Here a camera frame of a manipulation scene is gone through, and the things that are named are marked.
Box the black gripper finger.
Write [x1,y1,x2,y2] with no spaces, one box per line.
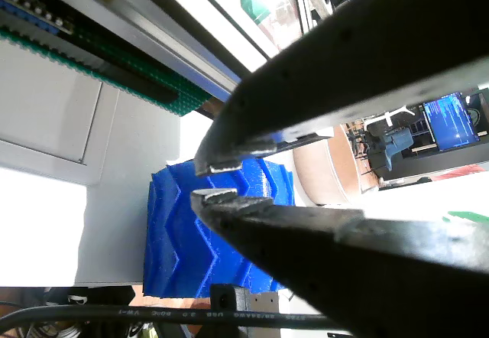
[189,187,489,338]
[193,0,489,178]

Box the green studded plate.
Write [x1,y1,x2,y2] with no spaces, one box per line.
[0,27,212,118]

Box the computer monitor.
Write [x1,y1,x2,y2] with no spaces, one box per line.
[422,91,481,153]

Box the tan paper bowl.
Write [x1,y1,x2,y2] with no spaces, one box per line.
[292,125,366,207]

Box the blue office chair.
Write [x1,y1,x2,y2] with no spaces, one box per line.
[362,122,416,173]

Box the blue ribbed rover wheel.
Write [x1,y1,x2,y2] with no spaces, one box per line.
[143,157,297,300]

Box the black usb cable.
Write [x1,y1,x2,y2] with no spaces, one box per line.
[0,303,347,331]

